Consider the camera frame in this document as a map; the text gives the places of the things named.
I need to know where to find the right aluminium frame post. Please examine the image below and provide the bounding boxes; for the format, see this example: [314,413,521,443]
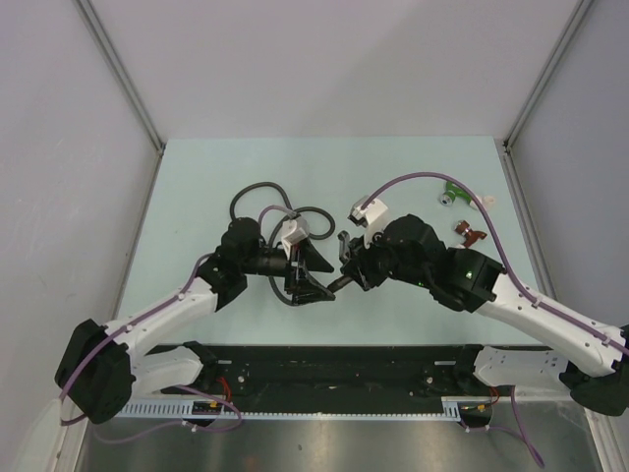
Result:
[502,0,598,151]

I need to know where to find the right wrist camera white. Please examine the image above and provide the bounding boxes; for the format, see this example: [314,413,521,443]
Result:
[348,197,390,249]

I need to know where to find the brown tap white elbow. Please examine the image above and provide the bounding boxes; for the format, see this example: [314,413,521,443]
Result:
[454,220,487,249]

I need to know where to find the left aluminium frame post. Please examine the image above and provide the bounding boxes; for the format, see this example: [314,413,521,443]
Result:
[72,0,166,157]

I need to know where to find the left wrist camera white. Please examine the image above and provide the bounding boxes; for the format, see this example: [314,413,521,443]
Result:
[279,215,310,258]

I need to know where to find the green tap white elbow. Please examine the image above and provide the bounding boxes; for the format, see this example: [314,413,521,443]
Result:
[439,181,496,210]

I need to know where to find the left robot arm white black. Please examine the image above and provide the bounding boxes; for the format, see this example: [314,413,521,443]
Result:
[54,216,335,424]

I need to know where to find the dark metal faucet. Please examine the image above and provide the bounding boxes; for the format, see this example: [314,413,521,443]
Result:
[326,230,363,295]

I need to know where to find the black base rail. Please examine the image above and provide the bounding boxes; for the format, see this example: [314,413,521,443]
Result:
[100,343,512,414]

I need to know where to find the grey flexible hose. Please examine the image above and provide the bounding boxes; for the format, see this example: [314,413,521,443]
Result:
[228,180,334,306]

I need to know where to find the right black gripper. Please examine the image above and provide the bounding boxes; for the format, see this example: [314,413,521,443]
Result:
[341,223,429,290]

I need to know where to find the white slotted cable duct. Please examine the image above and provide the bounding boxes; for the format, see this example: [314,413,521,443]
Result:
[114,398,492,422]

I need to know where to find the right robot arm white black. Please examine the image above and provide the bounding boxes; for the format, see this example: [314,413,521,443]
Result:
[338,214,628,416]

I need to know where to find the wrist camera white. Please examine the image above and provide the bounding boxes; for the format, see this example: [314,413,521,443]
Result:
[348,197,390,249]
[279,215,310,258]

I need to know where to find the aluminium frame post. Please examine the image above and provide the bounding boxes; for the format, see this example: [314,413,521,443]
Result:
[72,0,166,157]
[502,0,598,151]

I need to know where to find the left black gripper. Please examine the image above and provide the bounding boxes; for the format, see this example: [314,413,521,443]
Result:
[240,237,334,305]

